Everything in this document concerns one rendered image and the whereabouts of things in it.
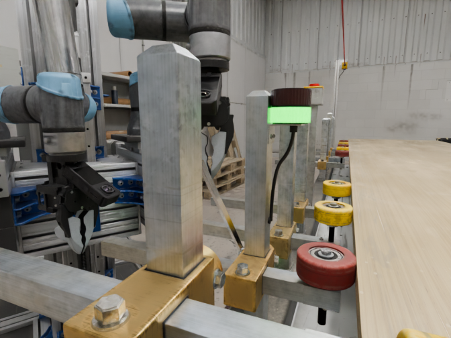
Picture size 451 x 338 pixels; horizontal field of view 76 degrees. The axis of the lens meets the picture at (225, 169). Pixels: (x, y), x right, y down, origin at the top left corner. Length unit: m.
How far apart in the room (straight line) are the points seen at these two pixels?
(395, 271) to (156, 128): 0.35
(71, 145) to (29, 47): 0.65
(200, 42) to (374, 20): 8.19
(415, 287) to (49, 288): 0.38
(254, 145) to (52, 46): 0.54
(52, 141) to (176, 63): 0.45
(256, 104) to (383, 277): 0.29
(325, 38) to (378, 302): 8.42
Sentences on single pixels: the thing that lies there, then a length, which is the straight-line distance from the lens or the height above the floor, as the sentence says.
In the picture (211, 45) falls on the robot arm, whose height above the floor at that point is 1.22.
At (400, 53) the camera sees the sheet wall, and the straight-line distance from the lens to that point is 8.50.
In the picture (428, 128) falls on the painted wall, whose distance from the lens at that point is 8.41.
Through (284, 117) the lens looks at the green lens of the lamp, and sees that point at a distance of 0.42.
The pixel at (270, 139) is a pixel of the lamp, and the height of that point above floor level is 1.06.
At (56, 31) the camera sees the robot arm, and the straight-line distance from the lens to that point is 0.82.
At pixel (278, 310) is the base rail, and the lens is 0.68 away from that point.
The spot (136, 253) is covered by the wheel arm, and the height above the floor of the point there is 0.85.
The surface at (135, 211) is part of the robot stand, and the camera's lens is 1.09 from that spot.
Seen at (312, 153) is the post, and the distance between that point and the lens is 1.20.
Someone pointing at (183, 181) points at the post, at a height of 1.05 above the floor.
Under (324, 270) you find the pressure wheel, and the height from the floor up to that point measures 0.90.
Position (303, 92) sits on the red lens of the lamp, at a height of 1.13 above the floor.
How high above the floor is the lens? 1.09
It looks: 10 degrees down
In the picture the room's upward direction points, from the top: straight up
